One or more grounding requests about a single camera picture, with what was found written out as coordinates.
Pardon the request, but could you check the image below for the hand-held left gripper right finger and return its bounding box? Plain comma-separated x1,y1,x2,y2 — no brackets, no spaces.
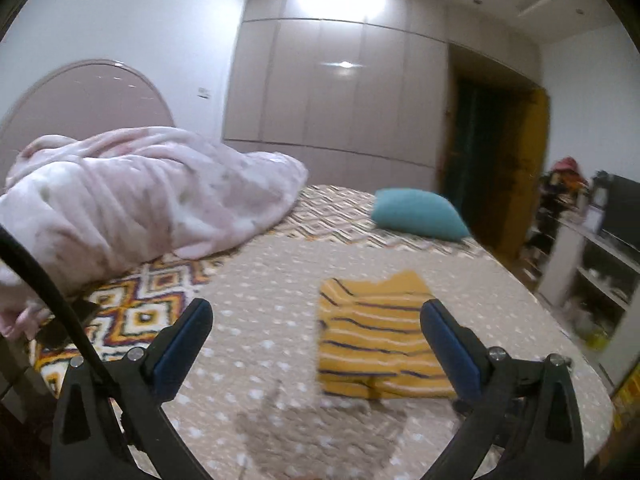
419,298,587,480

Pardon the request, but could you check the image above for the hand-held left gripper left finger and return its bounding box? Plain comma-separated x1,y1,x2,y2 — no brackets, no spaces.
50,298,213,480

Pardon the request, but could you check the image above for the yellow striped knit sweater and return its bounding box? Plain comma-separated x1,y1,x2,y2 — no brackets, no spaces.
317,270,458,401

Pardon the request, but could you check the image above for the pile of colourful clothes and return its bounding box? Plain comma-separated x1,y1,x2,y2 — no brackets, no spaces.
542,157,592,197

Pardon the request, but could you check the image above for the beige dotted patterned bedspread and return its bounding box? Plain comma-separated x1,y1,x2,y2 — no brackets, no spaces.
27,184,615,480

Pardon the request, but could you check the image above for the teal pillow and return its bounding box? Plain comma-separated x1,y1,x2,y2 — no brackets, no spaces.
371,188,471,242

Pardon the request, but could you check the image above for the pink floral blanket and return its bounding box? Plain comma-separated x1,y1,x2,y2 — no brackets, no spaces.
0,126,309,341

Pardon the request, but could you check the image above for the white shelf unit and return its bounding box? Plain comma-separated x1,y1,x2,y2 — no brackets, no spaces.
534,212,640,366

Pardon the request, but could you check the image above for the dark wooden door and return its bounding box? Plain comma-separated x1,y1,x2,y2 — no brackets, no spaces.
442,44,551,267

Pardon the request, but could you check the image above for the black television screen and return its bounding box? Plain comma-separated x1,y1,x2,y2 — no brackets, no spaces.
600,174,640,257

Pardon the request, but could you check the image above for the pink arched headboard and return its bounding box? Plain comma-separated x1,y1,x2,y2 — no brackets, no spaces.
0,59,177,181

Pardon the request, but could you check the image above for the white glossy wardrobe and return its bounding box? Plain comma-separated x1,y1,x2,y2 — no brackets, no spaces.
222,0,451,193

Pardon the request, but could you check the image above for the black cable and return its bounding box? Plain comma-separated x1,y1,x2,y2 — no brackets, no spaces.
0,225,151,461

